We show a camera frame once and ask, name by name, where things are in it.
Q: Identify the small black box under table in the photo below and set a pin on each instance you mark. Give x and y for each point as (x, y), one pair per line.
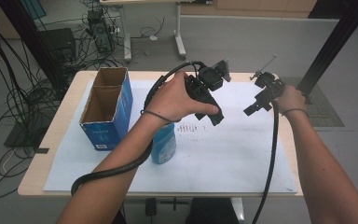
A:
(150, 207)

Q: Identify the white paper sheet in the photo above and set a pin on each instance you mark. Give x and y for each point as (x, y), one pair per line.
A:
(214, 155)

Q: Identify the light wooden cabinet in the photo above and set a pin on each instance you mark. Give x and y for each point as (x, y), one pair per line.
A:
(248, 7)

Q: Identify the blue cardboard box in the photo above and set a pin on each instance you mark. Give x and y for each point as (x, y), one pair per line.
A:
(112, 133)

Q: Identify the grey computer tower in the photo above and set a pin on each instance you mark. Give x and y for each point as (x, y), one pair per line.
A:
(101, 32)

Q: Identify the person's right hand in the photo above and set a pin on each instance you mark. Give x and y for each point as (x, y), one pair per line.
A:
(290, 99)

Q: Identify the person's dark trouser leg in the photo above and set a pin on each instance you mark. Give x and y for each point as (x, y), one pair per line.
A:
(213, 211)
(119, 218)

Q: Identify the blue plastic bottle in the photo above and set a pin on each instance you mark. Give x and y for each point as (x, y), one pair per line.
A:
(164, 146)

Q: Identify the black floor base plate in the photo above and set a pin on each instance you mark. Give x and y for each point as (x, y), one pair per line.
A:
(18, 137)

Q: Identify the black metal frame post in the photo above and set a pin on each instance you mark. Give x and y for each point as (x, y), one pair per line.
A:
(329, 49)
(34, 43)

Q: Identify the person's left hand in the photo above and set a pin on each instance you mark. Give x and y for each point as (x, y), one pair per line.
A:
(174, 99)

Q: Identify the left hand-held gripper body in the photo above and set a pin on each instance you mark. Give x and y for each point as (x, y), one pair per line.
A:
(209, 77)

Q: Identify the grey-green floor mat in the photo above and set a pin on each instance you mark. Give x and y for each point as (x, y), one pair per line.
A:
(326, 112)

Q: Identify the white desk frame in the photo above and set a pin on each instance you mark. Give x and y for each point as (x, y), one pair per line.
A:
(179, 34)

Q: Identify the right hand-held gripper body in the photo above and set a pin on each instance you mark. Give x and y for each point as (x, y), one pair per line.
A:
(268, 84)

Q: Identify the black equipment box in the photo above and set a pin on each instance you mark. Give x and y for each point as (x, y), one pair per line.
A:
(59, 43)

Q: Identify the white table leg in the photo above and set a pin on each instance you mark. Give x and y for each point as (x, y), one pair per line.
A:
(237, 208)

